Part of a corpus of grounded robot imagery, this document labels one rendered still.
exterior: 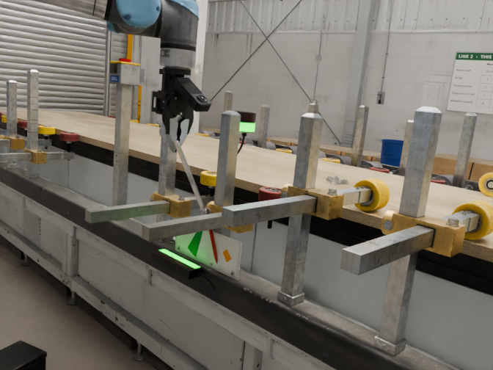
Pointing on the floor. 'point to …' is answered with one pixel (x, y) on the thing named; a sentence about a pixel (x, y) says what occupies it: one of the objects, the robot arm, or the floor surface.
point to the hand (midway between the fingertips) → (176, 147)
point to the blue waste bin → (391, 152)
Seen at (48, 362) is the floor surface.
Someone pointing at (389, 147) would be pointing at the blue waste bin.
